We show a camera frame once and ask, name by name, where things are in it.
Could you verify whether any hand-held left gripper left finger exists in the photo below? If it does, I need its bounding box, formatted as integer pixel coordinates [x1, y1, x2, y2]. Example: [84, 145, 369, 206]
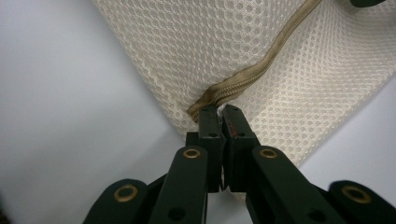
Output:
[185, 104, 226, 194]

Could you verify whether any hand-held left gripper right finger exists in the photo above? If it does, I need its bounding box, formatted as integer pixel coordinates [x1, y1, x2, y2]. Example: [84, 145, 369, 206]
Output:
[220, 104, 262, 194]

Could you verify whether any cream mesh laundry bag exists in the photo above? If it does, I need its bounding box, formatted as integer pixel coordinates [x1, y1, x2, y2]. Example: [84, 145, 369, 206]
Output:
[91, 0, 396, 206]

